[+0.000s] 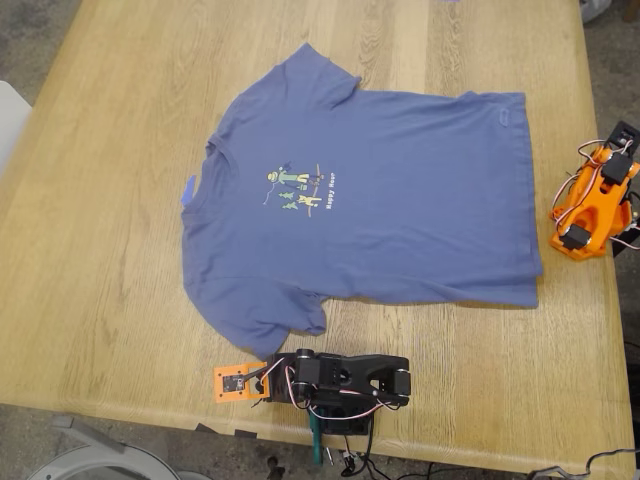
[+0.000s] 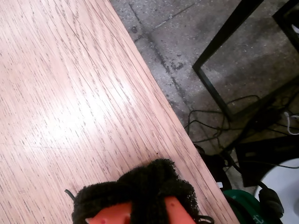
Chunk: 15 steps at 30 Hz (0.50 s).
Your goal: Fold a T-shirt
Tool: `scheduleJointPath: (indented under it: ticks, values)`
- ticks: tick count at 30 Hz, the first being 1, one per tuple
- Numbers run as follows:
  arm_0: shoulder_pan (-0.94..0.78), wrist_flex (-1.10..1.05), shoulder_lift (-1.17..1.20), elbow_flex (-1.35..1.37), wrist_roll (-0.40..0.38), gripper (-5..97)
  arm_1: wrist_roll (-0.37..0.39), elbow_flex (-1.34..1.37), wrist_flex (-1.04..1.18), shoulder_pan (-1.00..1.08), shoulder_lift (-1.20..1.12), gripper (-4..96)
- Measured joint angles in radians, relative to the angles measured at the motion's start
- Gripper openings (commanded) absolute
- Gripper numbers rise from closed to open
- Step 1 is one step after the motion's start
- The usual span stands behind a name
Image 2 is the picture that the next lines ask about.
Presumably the black floor cable tangle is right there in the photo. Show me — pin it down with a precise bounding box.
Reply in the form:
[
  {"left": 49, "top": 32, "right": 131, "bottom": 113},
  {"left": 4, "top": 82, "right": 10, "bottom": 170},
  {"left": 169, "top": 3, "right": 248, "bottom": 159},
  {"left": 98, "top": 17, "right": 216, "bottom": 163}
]
[{"left": 184, "top": 95, "right": 260, "bottom": 144}]

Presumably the black metal frame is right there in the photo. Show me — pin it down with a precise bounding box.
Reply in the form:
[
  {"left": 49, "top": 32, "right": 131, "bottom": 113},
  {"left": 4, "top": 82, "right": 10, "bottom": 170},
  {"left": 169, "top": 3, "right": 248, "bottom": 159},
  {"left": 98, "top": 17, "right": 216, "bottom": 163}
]
[
  {"left": 272, "top": 0, "right": 299, "bottom": 55},
  {"left": 192, "top": 0, "right": 299, "bottom": 121}
]

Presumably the black cable with ferrite bead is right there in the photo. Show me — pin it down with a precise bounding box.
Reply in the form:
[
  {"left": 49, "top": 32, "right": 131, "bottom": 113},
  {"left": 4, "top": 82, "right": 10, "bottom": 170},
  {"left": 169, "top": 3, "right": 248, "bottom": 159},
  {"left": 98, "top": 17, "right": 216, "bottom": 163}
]
[{"left": 256, "top": 181, "right": 285, "bottom": 216}]

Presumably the black cable tie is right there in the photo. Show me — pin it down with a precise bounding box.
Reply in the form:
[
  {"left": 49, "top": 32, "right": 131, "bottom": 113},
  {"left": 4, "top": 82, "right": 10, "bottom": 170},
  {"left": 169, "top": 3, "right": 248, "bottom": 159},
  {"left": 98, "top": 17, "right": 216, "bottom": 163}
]
[{"left": 64, "top": 189, "right": 77, "bottom": 203}]

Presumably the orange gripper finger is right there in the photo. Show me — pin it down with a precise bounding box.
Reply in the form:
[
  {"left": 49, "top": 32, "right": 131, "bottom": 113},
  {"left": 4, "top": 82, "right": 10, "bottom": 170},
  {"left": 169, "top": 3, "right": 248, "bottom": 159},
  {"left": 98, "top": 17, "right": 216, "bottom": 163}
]
[
  {"left": 71, "top": 179, "right": 145, "bottom": 224},
  {"left": 118, "top": 158, "right": 199, "bottom": 224}
]

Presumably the white round chair seat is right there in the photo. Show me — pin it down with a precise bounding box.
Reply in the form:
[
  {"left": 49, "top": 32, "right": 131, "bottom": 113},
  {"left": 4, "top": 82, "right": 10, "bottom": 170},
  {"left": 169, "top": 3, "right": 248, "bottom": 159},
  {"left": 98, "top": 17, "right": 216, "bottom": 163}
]
[{"left": 254, "top": 158, "right": 299, "bottom": 224}]

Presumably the white cable with plug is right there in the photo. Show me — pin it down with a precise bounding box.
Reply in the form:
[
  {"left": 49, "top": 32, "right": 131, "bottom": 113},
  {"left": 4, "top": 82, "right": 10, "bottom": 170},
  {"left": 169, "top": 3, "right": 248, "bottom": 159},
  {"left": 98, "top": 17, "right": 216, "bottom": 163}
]
[{"left": 283, "top": 111, "right": 299, "bottom": 136}]

